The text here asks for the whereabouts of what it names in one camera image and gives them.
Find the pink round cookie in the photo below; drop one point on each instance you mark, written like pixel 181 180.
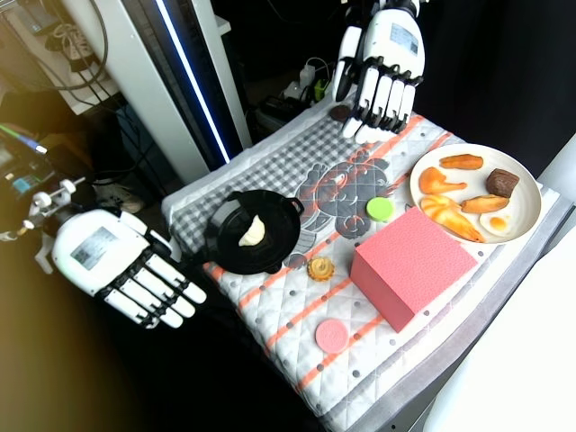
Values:
pixel 332 335

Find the white shoe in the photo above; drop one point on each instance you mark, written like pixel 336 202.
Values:
pixel 121 200

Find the brown chocolate sandwich cookie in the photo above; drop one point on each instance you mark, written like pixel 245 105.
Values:
pixel 338 112

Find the white toy dumpling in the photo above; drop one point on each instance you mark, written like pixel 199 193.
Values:
pixel 254 234

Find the orange toy shrimp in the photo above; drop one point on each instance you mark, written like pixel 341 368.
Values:
pixel 450 216

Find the black frying pan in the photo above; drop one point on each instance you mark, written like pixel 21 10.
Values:
pixel 274 225

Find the toy fried egg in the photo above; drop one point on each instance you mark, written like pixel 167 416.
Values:
pixel 497 222

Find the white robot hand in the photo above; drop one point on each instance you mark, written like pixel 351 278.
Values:
pixel 396 45
pixel 94 247

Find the brown toy steak piece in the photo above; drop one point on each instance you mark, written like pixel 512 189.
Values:
pixel 501 182

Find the orange toy chicken drumstick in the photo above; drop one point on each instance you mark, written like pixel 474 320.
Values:
pixel 434 182

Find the grey quilt with bear print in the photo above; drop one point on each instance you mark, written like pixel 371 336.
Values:
pixel 292 306

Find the red foam cube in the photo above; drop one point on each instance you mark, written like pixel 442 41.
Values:
pixel 405 261

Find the green round cookie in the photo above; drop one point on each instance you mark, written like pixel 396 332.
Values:
pixel 380 209

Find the orange-brown toy food piece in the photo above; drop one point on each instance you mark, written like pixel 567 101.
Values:
pixel 461 161
pixel 483 204

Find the white column with blue strip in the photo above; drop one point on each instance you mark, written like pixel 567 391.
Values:
pixel 135 67

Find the white charger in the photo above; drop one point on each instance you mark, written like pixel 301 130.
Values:
pixel 308 74

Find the yellow flower-shaped cookie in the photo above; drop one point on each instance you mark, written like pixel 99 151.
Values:
pixel 321 268

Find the green plug adapter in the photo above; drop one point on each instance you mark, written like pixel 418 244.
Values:
pixel 321 88

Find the black power adapter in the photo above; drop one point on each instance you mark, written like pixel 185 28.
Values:
pixel 274 108

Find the white power strip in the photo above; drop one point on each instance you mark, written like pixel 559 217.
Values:
pixel 292 90

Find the cream round plate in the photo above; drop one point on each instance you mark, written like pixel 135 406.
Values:
pixel 472 177

